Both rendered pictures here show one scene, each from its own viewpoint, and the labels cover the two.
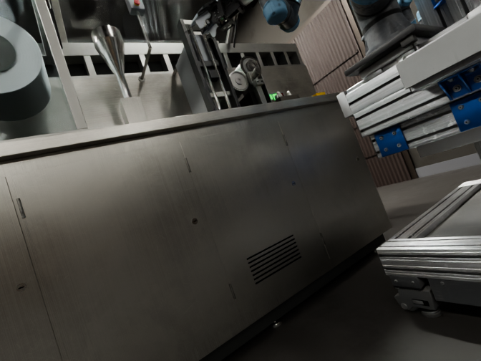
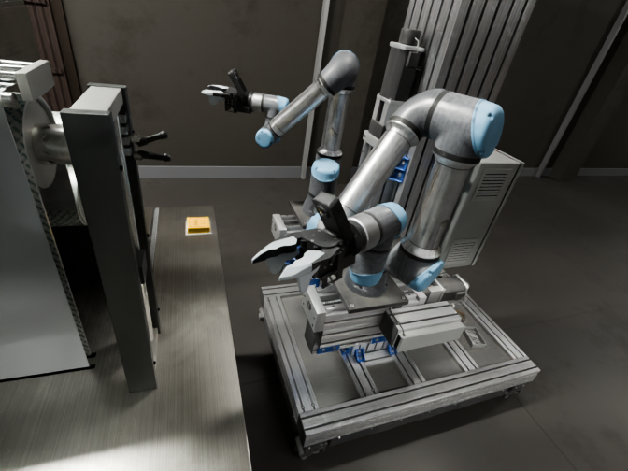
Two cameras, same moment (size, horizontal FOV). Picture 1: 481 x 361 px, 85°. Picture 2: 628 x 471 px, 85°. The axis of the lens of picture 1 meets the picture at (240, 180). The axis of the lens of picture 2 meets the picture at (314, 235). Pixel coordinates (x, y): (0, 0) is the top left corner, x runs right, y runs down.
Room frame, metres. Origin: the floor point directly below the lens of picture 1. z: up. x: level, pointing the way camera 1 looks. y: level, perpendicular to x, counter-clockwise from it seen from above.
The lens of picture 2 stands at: (0.89, 0.36, 1.57)
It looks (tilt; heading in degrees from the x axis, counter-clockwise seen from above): 33 degrees down; 278
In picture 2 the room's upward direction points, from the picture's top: 10 degrees clockwise
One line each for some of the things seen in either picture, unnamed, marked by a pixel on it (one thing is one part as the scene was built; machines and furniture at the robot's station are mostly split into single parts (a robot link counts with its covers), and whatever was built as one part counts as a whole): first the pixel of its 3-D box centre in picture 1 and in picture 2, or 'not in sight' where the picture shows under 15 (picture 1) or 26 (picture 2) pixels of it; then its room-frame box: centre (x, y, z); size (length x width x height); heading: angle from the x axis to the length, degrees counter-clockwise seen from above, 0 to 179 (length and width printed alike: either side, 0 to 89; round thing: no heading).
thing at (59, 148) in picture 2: not in sight; (62, 145); (1.39, -0.09, 1.33); 0.06 x 0.06 x 0.06; 31
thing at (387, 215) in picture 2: not in sight; (379, 224); (0.85, -0.30, 1.21); 0.11 x 0.08 x 0.09; 58
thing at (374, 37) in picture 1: (386, 36); (368, 271); (0.82, -0.60, 0.87); 0.15 x 0.15 x 0.10
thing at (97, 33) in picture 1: (108, 40); not in sight; (1.26, 0.38, 1.50); 0.14 x 0.14 x 0.06
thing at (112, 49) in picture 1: (128, 99); not in sight; (1.26, 0.38, 1.18); 0.14 x 0.14 x 0.57
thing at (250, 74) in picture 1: (261, 94); not in sight; (1.49, -0.28, 1.05); 0.06 x 0.05 x 0.31; 31
